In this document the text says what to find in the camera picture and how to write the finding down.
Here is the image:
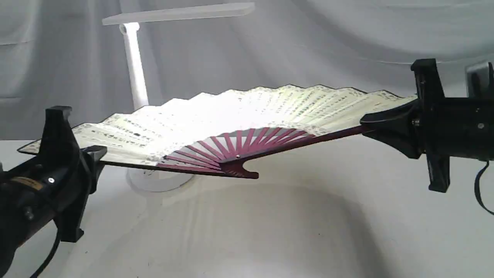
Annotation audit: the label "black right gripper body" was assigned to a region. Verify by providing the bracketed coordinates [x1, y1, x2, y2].
[411, 58, 494, 192]

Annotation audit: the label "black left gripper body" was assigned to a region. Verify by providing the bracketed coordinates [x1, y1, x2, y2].
[1, 106, 89, 243]

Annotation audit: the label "folding paper fan maroon ribs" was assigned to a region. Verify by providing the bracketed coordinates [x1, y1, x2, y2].
[17, 84, 419, 180]

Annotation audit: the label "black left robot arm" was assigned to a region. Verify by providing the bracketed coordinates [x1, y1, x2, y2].
[0, 106, 107, 278]

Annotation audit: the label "white desk lamp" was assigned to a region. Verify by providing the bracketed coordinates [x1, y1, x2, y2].
[102, 2, 255, 192]

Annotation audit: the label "grey backdrop curtain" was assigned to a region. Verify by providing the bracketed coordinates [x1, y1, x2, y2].
[1, 0, 493, 140]

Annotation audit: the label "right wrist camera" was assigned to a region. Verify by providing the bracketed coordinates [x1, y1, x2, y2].
[465, 61, 494, 100]

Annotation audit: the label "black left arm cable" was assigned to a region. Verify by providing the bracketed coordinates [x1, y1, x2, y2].
[29, 228, 61, 278]

